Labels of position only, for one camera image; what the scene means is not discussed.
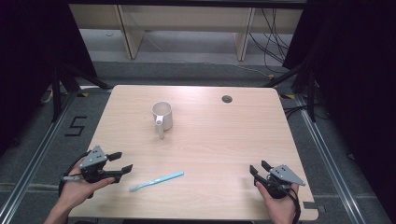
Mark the white cup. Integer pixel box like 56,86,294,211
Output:
151,101,174,140

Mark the light blue toothbrush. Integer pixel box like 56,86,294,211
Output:
128,170,185,192

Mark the bundle of black cables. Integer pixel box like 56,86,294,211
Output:
248,7,291,75

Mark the white cord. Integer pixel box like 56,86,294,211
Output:
40,88,56,105

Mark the black metal stand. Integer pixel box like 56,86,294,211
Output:
262,62,318,123
50,63,113,123

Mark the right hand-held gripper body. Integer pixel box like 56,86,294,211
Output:
255,163,306,200

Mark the black floor cable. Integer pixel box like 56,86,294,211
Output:
283,105,332,121

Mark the person's left hand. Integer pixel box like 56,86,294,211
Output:
57,157,116,210

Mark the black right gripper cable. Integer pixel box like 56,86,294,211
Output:
284,186,303,224

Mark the person's right hand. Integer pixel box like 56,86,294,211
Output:
255,181,301,223

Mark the black curtain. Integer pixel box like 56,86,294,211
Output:
0,0,98,158
282,0,396,217

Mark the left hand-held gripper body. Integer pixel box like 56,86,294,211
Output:
78,145,123,185

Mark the metal floor rail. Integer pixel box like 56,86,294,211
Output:
293,92,368,224
0,91,78,224

